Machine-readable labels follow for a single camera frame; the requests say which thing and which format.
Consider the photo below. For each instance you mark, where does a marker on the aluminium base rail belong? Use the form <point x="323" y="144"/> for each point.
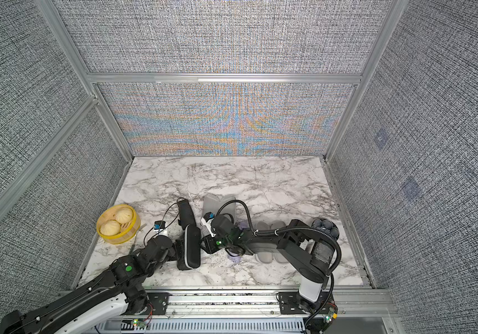
<point x="256" y="309"/>

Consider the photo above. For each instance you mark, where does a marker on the white steamed bun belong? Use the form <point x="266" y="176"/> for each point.
<point x="124" y="215"/>
<point x="110" y="228"/>

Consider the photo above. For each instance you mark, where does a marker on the yellow bamboo steamer basket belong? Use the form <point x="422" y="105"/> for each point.
<point x="127" y="231"/>

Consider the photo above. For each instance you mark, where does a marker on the open grey umbrella case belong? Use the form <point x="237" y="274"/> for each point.
<point x="269" y="253"/>
<point x="212" y="203"/>

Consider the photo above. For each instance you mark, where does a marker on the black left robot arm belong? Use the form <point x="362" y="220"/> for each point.
<point x="118" y="290"/>

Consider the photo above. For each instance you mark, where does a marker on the lilac umbrella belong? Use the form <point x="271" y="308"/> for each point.
<point x="234" y="257"/>

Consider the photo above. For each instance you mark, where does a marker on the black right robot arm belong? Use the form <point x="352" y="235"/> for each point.
<point x="313" y="250"/>

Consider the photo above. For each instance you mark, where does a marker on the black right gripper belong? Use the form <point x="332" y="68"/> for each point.
<point x="207" y="243"/>

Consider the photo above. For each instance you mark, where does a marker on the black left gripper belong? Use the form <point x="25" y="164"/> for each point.
<point x="174" y="251"/>

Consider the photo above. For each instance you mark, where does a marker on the dark blue flower bowl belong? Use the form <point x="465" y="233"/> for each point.
<point x="327" y="226"/>

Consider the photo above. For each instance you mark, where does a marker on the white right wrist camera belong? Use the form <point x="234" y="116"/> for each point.
<point x="206" y="221"/>

